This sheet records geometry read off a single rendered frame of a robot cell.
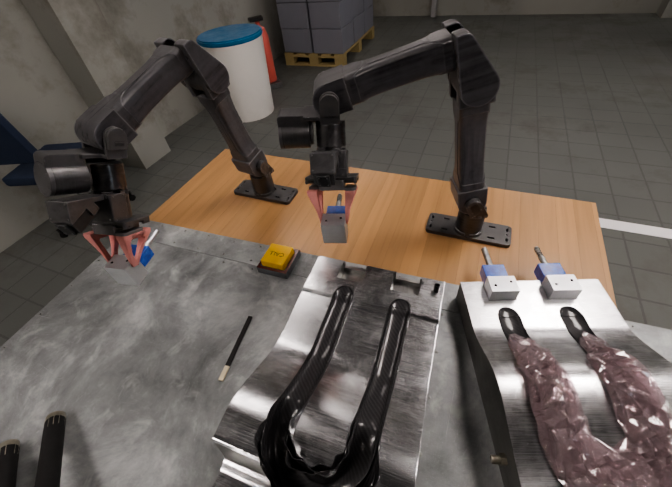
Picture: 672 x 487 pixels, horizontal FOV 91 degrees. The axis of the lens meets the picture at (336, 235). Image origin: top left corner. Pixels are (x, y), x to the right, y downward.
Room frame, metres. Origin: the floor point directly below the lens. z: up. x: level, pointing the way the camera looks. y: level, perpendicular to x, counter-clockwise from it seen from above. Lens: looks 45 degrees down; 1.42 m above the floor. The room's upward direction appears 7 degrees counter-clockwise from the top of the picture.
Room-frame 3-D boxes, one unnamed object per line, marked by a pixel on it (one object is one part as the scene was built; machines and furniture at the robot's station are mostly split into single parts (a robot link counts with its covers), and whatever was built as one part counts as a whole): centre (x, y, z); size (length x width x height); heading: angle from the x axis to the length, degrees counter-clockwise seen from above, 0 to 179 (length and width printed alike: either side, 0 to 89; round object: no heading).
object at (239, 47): (3.37, 0.70, 0.36); 0.57 x 0.57 x 0.72
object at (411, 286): (0.38, -0.12, 0.87); 0.05 x 0.05 x 0.04; 65
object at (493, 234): (0.58, -0.33, 0.84); 0.20 x 0.07 x 0.08; 63
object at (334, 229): (0.56, -0.01, 0.93); 0.13 x 0.05 x 0.05; 168
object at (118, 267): (0.52, 0.42, 0.93); 0.13 x 0.05 x 0.05; 164
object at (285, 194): (0.85, 0.20, 0.84); 0.20 x 0.07 x 0.08; 63
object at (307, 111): (0.60, 0.02, 1.14); 0.12 x 0.09 x 0.12; 86
